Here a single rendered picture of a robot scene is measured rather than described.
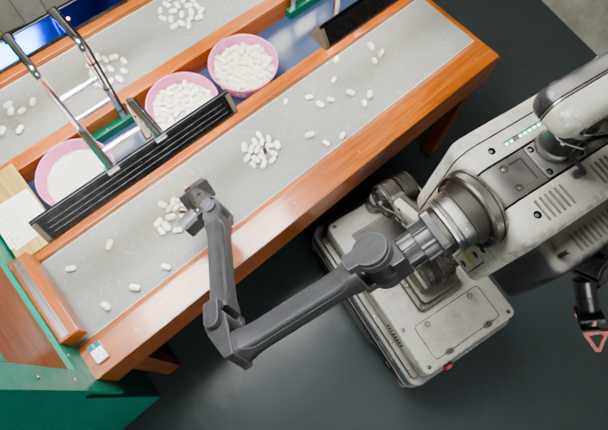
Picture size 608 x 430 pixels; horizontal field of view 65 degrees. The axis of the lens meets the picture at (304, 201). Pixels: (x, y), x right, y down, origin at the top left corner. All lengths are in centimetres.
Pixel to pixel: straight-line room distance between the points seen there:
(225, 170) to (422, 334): 93
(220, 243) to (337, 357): 115
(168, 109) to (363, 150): 74
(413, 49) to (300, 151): 64
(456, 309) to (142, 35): 160
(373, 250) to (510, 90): 220
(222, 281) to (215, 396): 116
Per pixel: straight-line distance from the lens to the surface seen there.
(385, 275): 97
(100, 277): 166
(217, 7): 212
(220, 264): 121
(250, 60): 193
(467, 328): 191
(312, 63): 189
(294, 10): 213
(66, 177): 184
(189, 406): 229
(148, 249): 164
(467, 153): 97
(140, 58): 201
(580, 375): 261
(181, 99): 189
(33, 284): 160
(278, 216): 158
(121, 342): 157
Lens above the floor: 225
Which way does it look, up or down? 68 degrees down
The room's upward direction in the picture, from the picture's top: 5 degrees clockwise
